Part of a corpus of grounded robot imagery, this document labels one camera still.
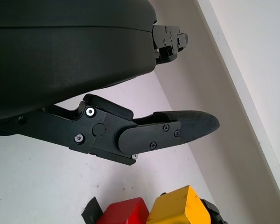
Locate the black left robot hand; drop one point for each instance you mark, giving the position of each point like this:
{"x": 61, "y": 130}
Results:
{"x": 60, "y": 46}

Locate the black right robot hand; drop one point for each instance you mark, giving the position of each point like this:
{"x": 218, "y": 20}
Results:
{"x": 214, "y": 214}

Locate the yellow wooden block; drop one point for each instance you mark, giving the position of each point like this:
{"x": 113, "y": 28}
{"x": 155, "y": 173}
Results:
{"x": 177, "y": 207}

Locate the red wooden block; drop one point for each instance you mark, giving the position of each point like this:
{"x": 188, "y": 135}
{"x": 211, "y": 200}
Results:
{"x": 123, "y": 212}

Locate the black tape strip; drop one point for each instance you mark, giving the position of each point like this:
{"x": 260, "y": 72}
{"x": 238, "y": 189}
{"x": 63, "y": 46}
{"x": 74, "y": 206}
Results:
{"x": 91, "y": 211}

